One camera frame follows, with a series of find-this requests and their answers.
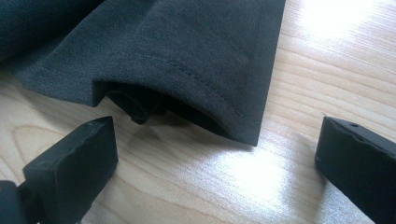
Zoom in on dark grey garment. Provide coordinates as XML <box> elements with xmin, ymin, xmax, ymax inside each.
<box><xmin>0</xmin><ymin>0</ymin><xmax>287</xmax><ymax>147</ymax></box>

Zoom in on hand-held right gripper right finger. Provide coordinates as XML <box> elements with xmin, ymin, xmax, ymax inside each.
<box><xmin>314</xmin><ymin>116</ymin><xmax>396</xmax><ymax>224</ymax></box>

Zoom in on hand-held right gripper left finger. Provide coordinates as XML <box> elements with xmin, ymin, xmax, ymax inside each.
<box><xmin>22</xmin><ymin>116</ymin><xmax>120</xmax><ymax>224</ymax></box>

